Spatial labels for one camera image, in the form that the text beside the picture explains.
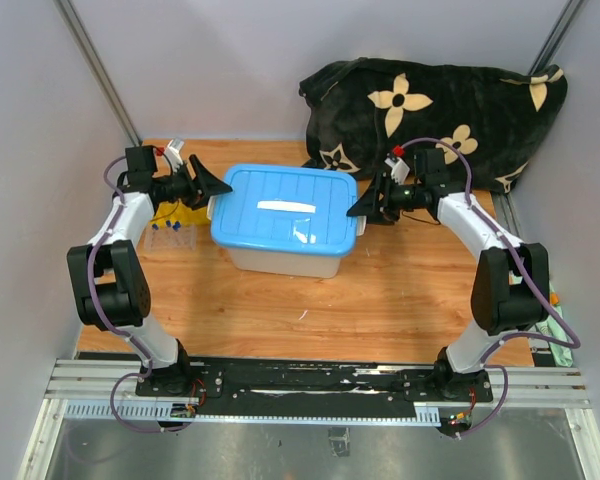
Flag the black floral blanket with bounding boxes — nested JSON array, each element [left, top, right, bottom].
[[299, 57, 568, 194]]

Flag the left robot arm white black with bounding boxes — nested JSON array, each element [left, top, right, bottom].
[[67, 139, 232, 396]]

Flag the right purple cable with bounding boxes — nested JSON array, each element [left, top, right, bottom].
[[399, 137, 581, 441]]

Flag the clear plastic tube rack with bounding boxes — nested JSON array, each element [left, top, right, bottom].
[[143, 225, 197, 251]]

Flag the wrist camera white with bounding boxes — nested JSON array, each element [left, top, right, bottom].
[[153, 138, 185, 175], [384, 146, 410, 185]]

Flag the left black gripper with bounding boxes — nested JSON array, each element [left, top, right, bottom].
[[155, 155, 234, 211]]

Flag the blue plastic tray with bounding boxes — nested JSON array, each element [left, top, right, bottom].
[[211, 164, 357, 258]]

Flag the white plastic bin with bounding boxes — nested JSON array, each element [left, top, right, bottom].
[[207, 192, 366, 278]]

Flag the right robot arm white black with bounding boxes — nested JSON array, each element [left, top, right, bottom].
[[347, 148, 549, 400]]

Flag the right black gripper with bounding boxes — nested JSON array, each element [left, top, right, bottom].
[[345, 170, 423, 226]]

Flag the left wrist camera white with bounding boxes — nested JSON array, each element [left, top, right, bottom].
[[153, 138, 185, 175]]

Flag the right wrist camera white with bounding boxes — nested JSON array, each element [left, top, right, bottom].
[[384, 146, 410, 185]]

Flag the yellow test tube rack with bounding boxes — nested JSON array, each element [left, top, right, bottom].
[[149, 201, 210, 228]]

